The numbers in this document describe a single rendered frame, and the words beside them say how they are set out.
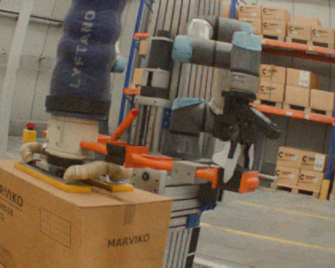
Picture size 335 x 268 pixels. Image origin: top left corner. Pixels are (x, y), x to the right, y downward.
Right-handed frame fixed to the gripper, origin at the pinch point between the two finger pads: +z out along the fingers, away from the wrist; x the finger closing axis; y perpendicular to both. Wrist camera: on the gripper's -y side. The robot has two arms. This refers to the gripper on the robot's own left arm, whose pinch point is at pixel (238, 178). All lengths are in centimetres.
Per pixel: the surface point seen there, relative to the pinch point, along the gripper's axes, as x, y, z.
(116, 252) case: 5.2, 30.9, 28.7
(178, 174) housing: 3.5, 15.0, 1.5
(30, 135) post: -46, 154, 10
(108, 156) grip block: 5.3, 37.0, 1.2
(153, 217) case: -10.6, 31.4, 18.3
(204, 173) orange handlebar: 3.4, 7.6, 0.0
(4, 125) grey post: -156, 382, 26
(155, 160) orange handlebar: 3.2, 22.5, -0.5
